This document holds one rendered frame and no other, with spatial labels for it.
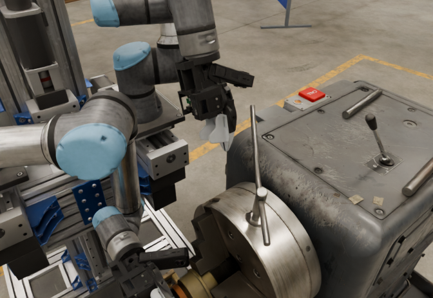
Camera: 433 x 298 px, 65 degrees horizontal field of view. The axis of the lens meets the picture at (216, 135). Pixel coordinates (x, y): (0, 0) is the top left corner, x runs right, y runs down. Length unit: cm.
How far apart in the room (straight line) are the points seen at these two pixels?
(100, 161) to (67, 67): 56
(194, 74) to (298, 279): 45
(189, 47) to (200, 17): 6
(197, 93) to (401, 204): 48
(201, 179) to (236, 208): 185
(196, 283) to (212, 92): 40
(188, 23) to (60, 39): 60
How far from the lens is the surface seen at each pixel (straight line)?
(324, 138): 93
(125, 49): 108
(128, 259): 85
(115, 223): 89
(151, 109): 112
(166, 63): 105
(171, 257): 82
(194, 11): 62
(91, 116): 69
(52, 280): 200
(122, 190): 95
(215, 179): 257
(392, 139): 99
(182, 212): 236
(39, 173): 118
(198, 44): 63
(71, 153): 68
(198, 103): 63
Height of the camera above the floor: 179
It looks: 37 degrees down
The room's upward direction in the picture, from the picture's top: straight up
